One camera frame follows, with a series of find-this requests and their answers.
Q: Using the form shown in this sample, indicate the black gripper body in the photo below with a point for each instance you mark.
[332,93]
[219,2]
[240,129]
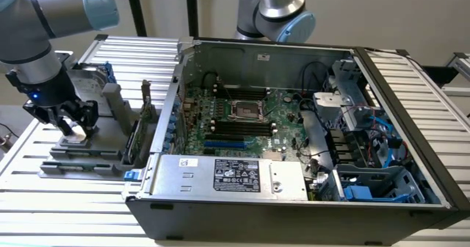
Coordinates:
[50,88]

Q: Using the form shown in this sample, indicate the square silver CPU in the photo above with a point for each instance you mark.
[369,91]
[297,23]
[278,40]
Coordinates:
[75,141]

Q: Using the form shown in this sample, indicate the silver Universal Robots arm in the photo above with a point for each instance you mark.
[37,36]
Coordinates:
[41,16]

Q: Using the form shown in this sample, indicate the black expansion slot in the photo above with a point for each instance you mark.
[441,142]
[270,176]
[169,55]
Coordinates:
[222,137]

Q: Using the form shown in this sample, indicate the blue expansion slot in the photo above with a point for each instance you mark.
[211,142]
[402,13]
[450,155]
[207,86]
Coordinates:
[225,145]

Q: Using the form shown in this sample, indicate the black RAM slot bank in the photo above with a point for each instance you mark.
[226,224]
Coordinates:
[244,128]
[245,93]

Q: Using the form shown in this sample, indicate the metal CPU socket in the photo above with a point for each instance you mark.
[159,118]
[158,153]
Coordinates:
[246,110]

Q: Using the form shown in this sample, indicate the silver hard disk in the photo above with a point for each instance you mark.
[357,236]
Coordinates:
[90,88]

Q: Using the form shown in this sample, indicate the grey parts rack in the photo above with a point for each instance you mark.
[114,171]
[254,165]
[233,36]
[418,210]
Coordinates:
[91,153]

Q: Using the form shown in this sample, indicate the green graphics card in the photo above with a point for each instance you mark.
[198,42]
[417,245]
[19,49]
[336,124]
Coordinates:
[138,137]

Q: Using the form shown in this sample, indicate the blue case latch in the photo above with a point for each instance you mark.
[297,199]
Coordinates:
[133,174]

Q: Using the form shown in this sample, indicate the black stand pole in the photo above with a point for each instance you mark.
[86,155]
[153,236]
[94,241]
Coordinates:
[191,9]
[135,9]

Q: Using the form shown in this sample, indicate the silver power supply unit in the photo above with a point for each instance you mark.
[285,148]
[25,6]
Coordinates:
[206,181]

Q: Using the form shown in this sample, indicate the silver chipset heatsink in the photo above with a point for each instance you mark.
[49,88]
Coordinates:
[273,155]

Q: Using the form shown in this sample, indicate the green motherboard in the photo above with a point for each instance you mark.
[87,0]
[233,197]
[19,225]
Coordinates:
[282,137]

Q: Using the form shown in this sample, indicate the black open PC case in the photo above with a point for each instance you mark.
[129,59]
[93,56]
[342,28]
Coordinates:
[280,219]

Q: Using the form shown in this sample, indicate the metal drive cage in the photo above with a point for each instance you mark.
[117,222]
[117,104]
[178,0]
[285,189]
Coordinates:
[344,101]

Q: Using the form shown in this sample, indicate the grey disk bay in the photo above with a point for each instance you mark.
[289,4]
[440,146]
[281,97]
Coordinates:
[378,183]

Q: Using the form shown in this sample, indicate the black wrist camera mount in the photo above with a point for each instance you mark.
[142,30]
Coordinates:
[13,78]

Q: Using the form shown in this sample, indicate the black bracket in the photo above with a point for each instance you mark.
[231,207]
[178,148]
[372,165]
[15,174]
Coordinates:
[438,75]

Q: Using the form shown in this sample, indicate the aluminium frame profile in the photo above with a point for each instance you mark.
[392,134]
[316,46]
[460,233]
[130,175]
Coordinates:
[458,73]

